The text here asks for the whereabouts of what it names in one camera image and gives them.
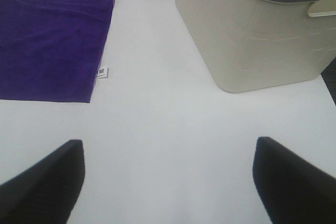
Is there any beige storage basket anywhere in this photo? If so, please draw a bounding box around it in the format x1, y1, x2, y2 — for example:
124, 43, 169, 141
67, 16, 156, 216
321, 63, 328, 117
175, 0, 335, 93

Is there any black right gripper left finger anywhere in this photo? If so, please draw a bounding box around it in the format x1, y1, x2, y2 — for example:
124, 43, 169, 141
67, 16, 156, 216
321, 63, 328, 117
1, 140, 86, 223

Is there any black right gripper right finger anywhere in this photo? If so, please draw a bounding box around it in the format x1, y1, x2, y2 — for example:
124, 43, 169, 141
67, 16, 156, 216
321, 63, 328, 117
253, 137, 335, 223

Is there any purple towel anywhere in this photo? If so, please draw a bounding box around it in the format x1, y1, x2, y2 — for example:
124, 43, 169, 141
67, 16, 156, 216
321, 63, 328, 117
1, 0, 115, 103

